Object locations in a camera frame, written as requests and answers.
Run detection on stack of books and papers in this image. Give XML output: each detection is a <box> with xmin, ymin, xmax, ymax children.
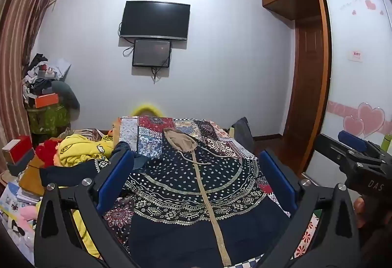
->
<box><xmin>0</xmin><ymin>179</ymin><xmax>43</xmax><ymax>226</ymax></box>

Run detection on orange box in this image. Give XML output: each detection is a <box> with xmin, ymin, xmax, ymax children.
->
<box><xmin>35</xmin><ymin>92</ymin><xmax>59</xmax><ymax>109</ymax></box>

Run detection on green patterned cloth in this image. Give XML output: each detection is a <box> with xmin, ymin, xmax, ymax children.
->
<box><xmin>27</xmin><ymin>101</ymin><xmax>73</xmax><ymax>135</ymax></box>

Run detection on grey box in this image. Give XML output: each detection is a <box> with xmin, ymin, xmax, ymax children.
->
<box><xmin>7</xmin><ymin>150</ymin><xmax>36</xmax><ymax>177</ymax></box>

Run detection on white heart-print sliding door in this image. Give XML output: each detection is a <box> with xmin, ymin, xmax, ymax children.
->
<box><xmin>318</xmin><ymin>0</ymin><xmax>392</xmax><ymax>178</ymax></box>

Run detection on yellow cartoon garment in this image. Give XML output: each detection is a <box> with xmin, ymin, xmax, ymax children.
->
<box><xmin>58</xmin><ymin>133</ymin><xmax>116</xmax><ymax>169</ymax></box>

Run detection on dark grey garment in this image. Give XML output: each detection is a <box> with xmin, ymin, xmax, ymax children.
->
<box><xmin>50</xmin><ymin>80</ymin><xmax>81</xmax><ymax>112</ymax></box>

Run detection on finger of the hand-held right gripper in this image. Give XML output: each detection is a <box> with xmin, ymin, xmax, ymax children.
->
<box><xmin>315</xmin><ymin>133</ymin><xmax>348</xmax><ymax>169</ymax></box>
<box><xmin>338</xmin><ymin>130</ymin><xmax>378</xmax><ymax>153</ymax></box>

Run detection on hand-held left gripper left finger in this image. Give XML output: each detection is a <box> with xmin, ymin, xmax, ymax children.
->
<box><xmin>34</xmin><ymin>142</ymin><xmax>136</xmax><ymax>268</ymax></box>

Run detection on patchwork printed bedspread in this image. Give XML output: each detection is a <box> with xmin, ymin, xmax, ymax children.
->
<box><xmin>101</xmin><ymin>116</ymin><xmax>322</xmax><ymax>268</ymax></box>

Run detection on striped maroon curtain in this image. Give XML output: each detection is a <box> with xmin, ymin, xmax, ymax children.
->
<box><xmin>0</xmin><ymin>0</ymin><xmax>63</xmax><ymax>146</ymax></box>

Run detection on pile of mixed clothes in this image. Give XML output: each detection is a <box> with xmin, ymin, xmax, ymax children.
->
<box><xmin>22</xmin><ymin>53</ymin><xmax>72</xmax><ymax>103</ymax></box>

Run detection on navy patterned zip hoodie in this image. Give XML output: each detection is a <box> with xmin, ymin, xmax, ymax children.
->
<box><xmin>40</xmin><ymin>127</ymin><xmax>291</xmax><ymax>267</ymax></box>

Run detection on red fluffy garment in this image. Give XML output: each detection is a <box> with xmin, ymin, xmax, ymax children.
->
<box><xmin>35</xmin><ymin>139</ymin><xmax>63</xmax><ymax>168</ymax></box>

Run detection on brown wooden door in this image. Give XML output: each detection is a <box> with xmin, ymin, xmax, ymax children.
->
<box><xmin>283</xmin><ymin>18</ymin><xmax>326</xmax><ymax>140</ymax></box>

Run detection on small black monitor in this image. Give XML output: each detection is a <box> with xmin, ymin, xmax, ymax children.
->
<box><xmin>132</xmin><ymin>39</ymin><xmax>172</xmax><ymax>68</ymax></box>

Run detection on wall-mounted black television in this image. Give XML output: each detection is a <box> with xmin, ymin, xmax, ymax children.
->
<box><xmin>119</xmin><ymin>1</ymin><xmax>190</xmax><ymax>41</ymax></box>

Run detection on dark blue pillow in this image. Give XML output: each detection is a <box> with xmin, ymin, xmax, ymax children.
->
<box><xmin>231</xmin><ymin>117</ymin><xmax>255</xmax><ymax>150</ymax></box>

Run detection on red box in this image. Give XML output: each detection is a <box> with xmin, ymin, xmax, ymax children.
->
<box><xmin>2</xmin><ymin>135</ymin><xmax>34</xmax><ymax>164</ymax></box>

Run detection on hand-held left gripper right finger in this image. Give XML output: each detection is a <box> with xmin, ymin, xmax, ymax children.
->
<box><xmin>260</xmin><ymin>149</ymin><xmax>361</xmax><ymax>268</ymax></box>

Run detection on yellow cushion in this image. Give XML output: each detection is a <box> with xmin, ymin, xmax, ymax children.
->
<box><xmin>131</xmin><ymin>104</ymin><xmax>163</xmax><ymax>118</ymax></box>

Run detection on person's right hand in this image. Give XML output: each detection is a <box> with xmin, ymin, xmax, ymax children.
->
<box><xmin>352</xmin><ymin>196</ymin><xmax>368</xmax><ymax>229</ymax></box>

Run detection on person's right forearm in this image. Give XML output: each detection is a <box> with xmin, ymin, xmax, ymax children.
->
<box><xmin>359</xmin><ymin>220</ymin><xmax>392</xmax><ymax>268</ymax></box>

